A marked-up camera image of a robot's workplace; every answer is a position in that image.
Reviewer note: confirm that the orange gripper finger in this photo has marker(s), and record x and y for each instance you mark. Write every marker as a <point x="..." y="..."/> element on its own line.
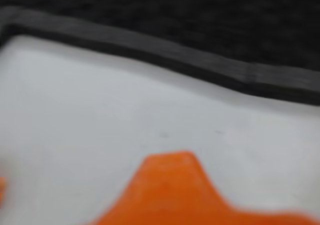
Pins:
<point x="175" y="190"/>
<point x="2" y="192"/>

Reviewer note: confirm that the long dark foam strip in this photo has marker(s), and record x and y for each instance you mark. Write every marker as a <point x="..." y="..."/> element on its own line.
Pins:
<point x="125" y="42"/>

